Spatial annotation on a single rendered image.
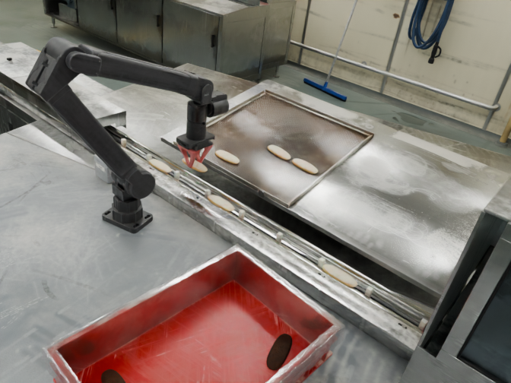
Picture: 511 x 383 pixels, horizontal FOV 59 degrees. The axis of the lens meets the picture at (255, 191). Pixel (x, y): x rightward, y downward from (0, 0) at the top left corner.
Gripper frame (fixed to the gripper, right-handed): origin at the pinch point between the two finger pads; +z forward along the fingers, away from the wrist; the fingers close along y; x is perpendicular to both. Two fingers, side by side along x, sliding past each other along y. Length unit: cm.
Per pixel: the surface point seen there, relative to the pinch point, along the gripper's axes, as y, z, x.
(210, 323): -33, 11, -41
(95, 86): 27, 12, 95
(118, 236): -30.0, 11.1, -2.7
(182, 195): -7.7, 7.0, -3.3
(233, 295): -23.2, 10.7, -39.1
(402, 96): 369, 85, 73
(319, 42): 369, 57, 184
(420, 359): -23, -5, -81
